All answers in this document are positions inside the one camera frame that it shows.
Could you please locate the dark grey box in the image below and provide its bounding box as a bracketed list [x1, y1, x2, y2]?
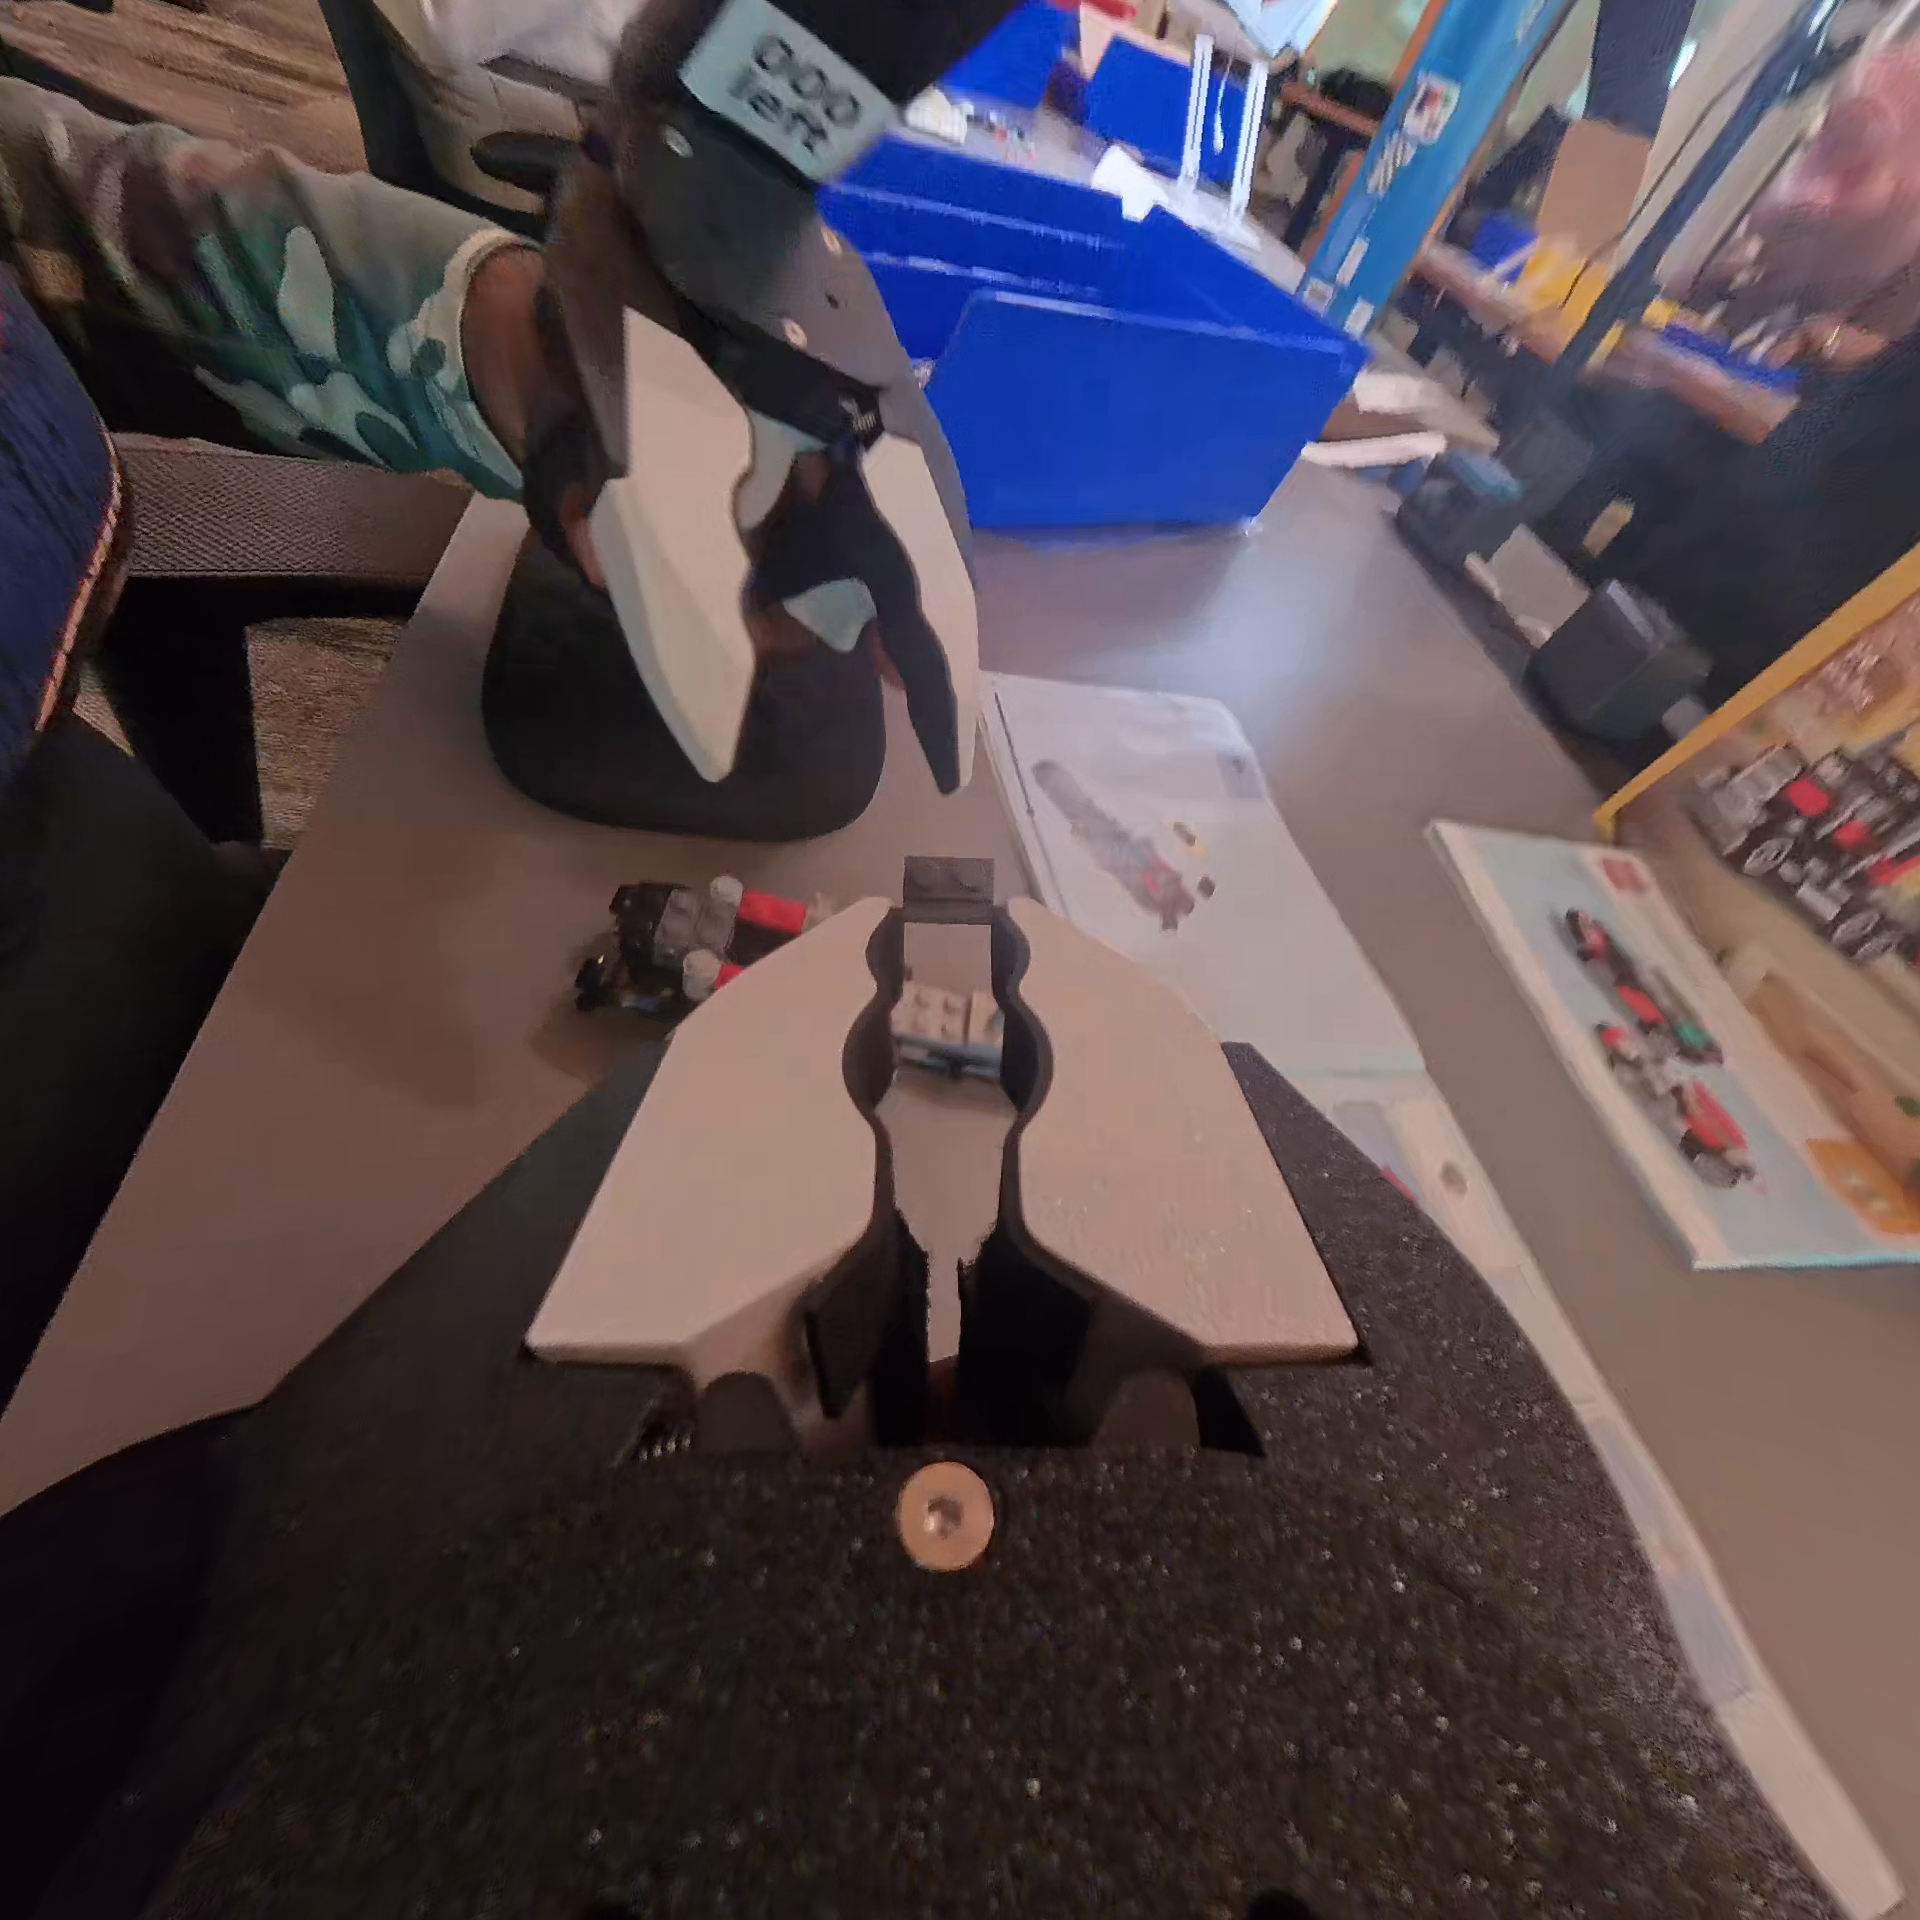
[1527, 582, 1716, 740]

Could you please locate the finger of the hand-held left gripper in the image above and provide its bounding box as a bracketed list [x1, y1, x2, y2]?
[746, 403, 984, 799]
[588, 306, 771, 786]

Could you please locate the yellow-edged toy box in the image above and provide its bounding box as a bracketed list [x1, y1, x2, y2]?
[1592, 542, 1920, 983]

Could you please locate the grey desk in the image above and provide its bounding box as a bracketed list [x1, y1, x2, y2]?
[0, 449, 1920, 1920]

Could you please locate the clear acrylic stand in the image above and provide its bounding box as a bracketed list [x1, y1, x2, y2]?
[1182, 30, 1275, 246]

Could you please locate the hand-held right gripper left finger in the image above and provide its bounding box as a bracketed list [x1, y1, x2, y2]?
[525, 896, 900, 1419]

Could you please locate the person's left forearm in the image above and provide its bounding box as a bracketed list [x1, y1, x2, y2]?
[0, 74, 531, 500]

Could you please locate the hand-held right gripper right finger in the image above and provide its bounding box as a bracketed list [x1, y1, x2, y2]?
[998, 893, 1362, 1363]

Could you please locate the black rounded pad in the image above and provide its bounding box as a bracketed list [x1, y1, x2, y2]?
[480, 524, 891, 846]

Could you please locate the dark printed sweatshirt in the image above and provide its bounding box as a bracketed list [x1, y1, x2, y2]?
[0, 270, 131, 789]

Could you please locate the grey and black brick assembly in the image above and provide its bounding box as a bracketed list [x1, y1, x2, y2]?
[574, 873, 838, 1026]

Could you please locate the person's left hand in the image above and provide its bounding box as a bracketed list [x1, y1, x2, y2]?
[456, 239, 618, 594]

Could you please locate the closed brick instruction booklet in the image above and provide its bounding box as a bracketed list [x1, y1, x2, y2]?
[1425, 815, 1920, 1272]

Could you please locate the tall blue toy box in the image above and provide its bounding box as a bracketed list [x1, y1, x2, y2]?
[1303, 0, 1581, 343]

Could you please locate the open brick instruction booklet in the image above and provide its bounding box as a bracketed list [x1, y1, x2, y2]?
[979, 672, 1914, 1920]

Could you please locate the small light grey brick assembly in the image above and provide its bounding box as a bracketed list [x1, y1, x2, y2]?
[891, 977, 1009, 1085]

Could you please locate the large blue plastic bin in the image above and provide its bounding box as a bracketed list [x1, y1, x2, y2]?
[919, 288, 1370, 536]

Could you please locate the grey mesh chair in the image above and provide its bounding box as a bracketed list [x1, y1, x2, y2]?
[90, 432, 470, 850]

